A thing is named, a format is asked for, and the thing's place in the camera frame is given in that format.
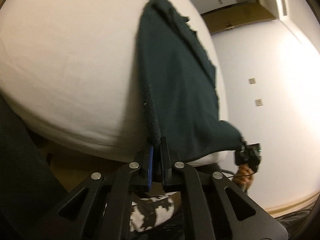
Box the dark green sweater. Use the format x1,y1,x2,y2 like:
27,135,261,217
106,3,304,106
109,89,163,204
134,0,247,162

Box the brown wooden door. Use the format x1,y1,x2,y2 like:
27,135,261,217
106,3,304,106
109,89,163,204
201,1,278,34

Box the black cable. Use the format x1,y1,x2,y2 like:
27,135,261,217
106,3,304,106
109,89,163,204
221,170,253,180

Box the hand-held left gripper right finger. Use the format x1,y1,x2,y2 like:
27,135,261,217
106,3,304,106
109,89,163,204
159,137,288,240

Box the brown bed base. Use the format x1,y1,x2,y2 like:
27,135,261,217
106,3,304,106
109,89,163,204
44,140,133,195

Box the person's right hand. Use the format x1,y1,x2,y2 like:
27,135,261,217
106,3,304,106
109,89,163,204
236,164,255,189

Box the white bed mattress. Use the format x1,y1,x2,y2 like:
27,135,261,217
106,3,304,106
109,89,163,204
0,0,228,168

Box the wooden baseboard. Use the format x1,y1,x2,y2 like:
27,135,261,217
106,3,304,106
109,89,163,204
264,192,320,218

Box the black white patterned pants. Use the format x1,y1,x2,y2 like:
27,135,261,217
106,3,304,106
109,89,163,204
129,191,177,233

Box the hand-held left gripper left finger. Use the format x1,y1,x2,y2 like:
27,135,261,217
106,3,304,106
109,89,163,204
30,144,154,240

